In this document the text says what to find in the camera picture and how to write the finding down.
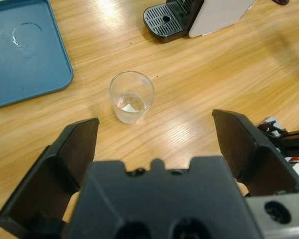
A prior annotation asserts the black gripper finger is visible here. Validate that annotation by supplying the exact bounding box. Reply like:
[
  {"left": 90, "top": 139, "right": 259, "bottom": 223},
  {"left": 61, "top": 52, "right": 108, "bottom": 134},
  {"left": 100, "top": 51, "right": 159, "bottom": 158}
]
[
  {"left": 0, "top": 117, "right": 100, "bottom": 239},
  {"left": 211, "top": 109, "right": 299, "bottom": 198}
]

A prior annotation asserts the clear drinking glass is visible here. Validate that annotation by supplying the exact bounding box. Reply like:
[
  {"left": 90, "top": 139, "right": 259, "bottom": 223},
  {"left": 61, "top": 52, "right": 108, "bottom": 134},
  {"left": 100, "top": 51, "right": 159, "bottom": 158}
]
[{"left": 109, "top": 71, "right": 155, "bottom": 124}]

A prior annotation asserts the white capsule coffee machine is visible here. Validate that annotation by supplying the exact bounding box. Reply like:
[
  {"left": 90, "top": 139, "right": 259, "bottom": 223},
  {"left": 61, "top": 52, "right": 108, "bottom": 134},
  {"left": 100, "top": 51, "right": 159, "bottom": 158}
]
[{"left": 143, "top": 0, "right": 257, "bottom": 43}]

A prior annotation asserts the teal plastic tray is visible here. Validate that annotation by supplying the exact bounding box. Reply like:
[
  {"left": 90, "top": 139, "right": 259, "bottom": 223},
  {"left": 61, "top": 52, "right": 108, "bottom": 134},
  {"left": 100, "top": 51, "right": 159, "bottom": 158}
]
[{"left": 0, "top": 0, "right": 74, "bottom": 109}]

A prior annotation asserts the silver grate drip tray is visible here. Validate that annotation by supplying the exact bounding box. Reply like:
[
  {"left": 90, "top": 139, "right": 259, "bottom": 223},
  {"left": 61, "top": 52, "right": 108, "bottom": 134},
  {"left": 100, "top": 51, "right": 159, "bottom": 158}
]
[{"left": 143, "top": 5, "right": 190, "bottom": 43}]

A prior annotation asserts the dark camera post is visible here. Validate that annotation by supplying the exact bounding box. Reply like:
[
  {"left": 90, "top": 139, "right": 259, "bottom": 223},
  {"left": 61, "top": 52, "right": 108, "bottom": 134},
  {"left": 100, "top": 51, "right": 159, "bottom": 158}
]
[{"left": 258, "top": 119, "right": 299, "bottom": 156}]

